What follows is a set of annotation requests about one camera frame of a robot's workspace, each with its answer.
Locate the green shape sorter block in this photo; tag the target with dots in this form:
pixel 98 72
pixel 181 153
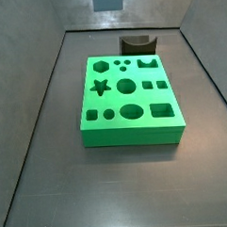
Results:
pixel 129 100

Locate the dark arch shaped block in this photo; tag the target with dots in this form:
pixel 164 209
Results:
pixel 137 45

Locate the blue grey panel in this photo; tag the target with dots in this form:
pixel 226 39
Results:
pixel 107 5

